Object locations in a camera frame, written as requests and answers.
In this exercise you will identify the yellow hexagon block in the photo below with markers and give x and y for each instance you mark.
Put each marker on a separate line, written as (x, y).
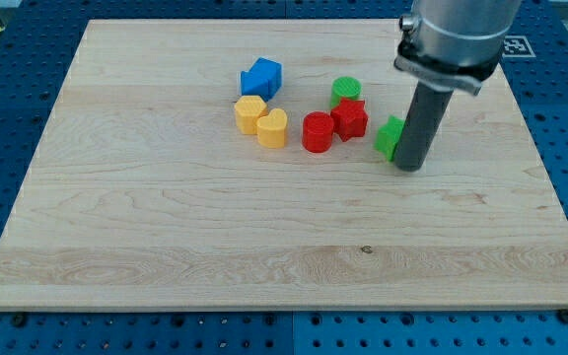
(248, 110)

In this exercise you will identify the green cylinder block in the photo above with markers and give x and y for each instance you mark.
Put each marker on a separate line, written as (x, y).
(344, 87)

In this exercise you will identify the blue cube block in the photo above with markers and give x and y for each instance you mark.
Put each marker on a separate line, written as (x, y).
(264, 79)

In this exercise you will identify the fiducial marker tag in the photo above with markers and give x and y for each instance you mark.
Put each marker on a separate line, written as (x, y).
(517, 46)

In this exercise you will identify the wooden board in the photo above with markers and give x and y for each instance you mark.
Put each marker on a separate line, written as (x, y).
(143, 195)

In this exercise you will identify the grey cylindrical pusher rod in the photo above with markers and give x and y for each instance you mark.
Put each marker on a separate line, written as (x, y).
(424, 116)

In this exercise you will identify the green star block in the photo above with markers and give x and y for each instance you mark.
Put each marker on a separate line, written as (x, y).
(388, 136)

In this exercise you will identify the yellow heart block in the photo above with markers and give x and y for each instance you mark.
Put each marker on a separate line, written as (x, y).
(272, 129)

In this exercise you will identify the red star block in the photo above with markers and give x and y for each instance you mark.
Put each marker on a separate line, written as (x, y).
(350, 119)

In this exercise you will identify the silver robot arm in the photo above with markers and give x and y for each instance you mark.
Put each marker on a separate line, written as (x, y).
(447, 45)

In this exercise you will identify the red cylinder block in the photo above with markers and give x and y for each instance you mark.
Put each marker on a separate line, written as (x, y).
(318, 128)

